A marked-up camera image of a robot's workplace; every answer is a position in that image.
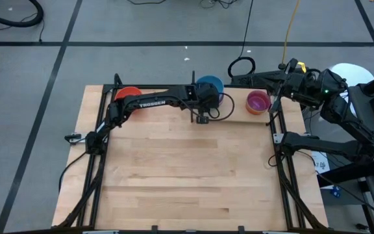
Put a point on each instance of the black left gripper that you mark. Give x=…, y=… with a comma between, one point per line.
x=208, y=96

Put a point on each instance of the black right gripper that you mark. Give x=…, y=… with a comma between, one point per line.
x=294, y=85

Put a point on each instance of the teal plastic bowl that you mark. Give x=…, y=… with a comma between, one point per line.
x=217, y=83

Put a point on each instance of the purple plastic bowl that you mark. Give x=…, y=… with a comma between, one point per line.
x=257, y=100

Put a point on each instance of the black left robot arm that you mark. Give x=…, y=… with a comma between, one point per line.
x=151, y=104

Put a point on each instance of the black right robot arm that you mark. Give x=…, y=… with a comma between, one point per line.
x=320, y=146

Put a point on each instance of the black perforated control box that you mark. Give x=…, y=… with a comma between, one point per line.
x=248, y=79

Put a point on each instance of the yellow tape tag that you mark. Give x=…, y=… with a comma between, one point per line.
x=301, y=66

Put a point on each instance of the red-orange plastic bowl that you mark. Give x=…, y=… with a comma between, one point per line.
x=128, y=91

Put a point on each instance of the white paper sheet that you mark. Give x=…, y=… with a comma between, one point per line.
x=321, y=162

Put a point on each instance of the white round stool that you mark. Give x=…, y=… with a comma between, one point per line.
x=356, y=73

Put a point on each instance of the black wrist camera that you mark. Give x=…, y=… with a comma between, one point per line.
x=202, y=119

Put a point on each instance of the black aluminium table frame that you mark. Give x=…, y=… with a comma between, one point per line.
x=96, y=182

